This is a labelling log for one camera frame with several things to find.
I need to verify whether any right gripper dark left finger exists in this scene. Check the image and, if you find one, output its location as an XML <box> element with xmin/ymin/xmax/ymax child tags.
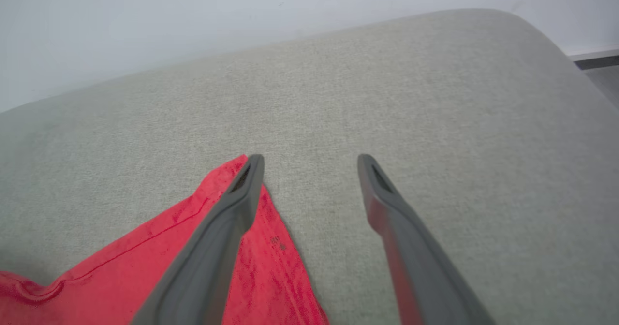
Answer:
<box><xmin>130</xmin><ymin>154</ymin><xmax>265</xmax><ymax>325</ymax></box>

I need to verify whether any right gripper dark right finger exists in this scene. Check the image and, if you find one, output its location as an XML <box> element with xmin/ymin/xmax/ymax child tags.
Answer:
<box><xmin>357</xmin><ymin>154</ymin><xmax>497</xmax><ymax>325</ymax></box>

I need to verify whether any red shirt with white sleeves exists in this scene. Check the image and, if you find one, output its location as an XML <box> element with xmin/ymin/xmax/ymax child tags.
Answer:
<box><xmin>0</xmin><ymin>155</ymin><xmax>330</xmax><ymax>325</ymax></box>

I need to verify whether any grey fabric sofa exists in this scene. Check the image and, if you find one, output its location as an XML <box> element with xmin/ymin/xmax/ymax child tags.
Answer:
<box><xmin>0</xmin><ymin>8</ymin><xmax>619</xmax><ymax>325</ymax></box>

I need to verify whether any dark wall baseboard strip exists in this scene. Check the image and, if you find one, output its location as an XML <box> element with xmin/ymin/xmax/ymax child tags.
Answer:
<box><xmin>570</xmin><ymin>49</ymin><xmax>619</xmax><ymax>71</ymax></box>

